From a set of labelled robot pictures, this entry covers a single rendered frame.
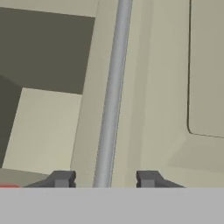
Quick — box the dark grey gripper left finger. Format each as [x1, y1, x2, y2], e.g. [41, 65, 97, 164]
[24, 170, 77, 189]

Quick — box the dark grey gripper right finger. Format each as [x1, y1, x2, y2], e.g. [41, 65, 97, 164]
[136, 170, 186, 189]

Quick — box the red bar soap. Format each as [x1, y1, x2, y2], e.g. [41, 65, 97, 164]
[0, 183, 22, 189]

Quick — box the beige cabinet door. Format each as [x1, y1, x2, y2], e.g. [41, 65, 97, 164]
[69, 0, 224, 189]

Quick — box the beige open cabinet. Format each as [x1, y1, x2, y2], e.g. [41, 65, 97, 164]
[0, 0, 100, 187]

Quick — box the grey bar door handle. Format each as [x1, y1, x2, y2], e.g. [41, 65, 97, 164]
[92, 0, 134, 188]

